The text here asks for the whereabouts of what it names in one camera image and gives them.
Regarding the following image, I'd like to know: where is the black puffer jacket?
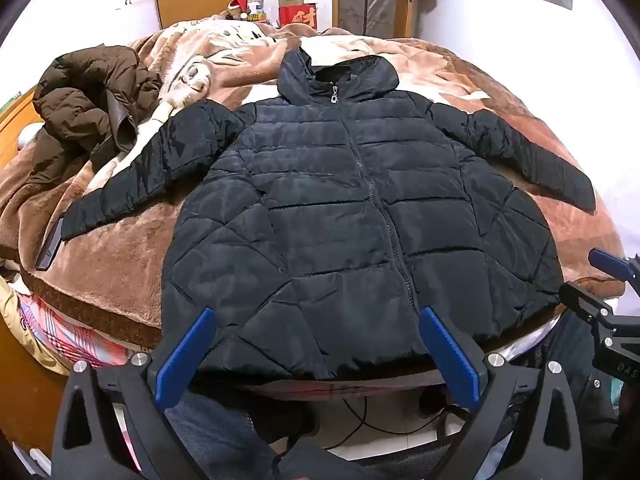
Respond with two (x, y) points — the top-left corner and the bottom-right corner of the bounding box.
(60, 47), (597, 382)

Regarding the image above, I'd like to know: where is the plaid bed sheet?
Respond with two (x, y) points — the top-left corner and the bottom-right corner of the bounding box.
(15, 292), (166, 372)

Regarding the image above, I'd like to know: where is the brown puffer jacket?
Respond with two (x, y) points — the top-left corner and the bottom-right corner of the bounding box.
(31, 46), (164, 186)

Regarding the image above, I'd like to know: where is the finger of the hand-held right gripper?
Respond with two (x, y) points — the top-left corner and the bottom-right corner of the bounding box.
(571, 280), (631, 328)
(588, 247), (640, 288)

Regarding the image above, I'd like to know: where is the black cable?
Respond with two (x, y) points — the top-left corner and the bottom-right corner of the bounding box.
(272, 392), (471, 461)

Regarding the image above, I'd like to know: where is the person's left leg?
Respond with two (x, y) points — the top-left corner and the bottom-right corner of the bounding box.
(164, 385), (321, 480)

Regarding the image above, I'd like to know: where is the wooden bed frame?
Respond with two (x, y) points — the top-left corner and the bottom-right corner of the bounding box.
(0, 87), (71, 461)

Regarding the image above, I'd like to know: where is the red box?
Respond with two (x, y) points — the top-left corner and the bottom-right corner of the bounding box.
(277, 4), (321, 31)

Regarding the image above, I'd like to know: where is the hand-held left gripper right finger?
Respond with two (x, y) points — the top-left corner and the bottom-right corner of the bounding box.
(419, 306), (589, 480)

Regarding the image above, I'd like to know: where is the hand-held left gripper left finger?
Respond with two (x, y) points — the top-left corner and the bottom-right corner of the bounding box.
(50, 306), (221, 480)

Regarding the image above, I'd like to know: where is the brown plush blanket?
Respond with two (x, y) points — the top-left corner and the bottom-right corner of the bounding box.
(0, 20), (626, 356)

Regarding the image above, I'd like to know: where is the black phone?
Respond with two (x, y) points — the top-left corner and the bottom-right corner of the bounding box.
(35, 217), (66, 272)

